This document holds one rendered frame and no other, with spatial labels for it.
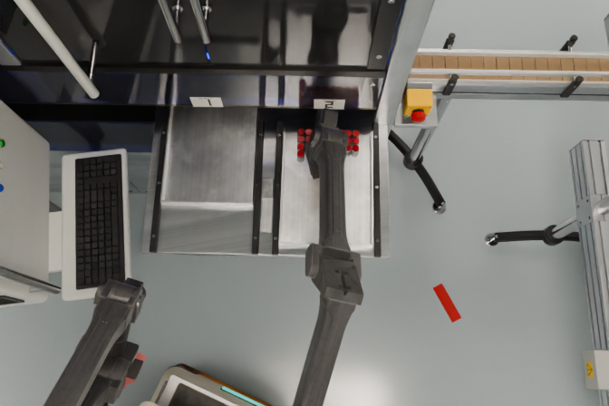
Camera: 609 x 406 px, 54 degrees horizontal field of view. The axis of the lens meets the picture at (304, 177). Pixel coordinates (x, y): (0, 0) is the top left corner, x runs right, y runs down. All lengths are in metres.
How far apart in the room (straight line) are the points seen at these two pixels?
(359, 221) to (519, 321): 1.16
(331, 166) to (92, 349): 0.63
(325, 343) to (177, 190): 0.77
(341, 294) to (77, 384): 0.48
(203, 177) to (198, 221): 0.13
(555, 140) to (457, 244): 0.68
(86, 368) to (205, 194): 0.77
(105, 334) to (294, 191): 0.77
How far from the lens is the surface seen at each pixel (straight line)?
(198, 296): 2.58
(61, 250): 1.90
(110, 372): 1.32
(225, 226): 1.71
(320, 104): 1.67
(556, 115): 2.99
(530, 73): 1.88
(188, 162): 1.78
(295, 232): 1.69
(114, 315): 1.18
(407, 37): 1.37
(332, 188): 1.32
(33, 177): 1.86
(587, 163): 2.32
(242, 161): 1.76
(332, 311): 1.15
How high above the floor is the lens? 2.53
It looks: 72 degrees down
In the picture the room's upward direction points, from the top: 1 degrees counter-clockwise
